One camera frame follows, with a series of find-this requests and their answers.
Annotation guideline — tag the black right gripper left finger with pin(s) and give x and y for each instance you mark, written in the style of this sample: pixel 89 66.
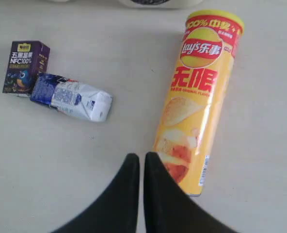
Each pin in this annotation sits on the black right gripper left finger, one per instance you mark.
pixel 116 209

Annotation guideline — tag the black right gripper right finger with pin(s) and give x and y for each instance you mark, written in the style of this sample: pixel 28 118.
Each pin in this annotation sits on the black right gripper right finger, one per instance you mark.
pixel 167 209

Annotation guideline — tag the blue white milk carton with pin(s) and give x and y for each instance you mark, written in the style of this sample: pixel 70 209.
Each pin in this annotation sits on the blue white milk carton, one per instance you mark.
pixel 71 97

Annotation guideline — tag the yellow Lays chips can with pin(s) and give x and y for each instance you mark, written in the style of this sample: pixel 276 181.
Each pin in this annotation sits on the yellow Lays chips can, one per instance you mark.
pixel 194 101

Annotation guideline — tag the purple juice carton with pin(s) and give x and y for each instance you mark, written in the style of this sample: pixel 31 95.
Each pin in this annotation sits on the purple juice carton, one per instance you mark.
pixel 26 60

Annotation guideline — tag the cream bin with circle mark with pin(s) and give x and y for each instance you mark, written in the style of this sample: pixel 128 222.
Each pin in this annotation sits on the cream bin with circle mark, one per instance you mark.
pixel 160 4

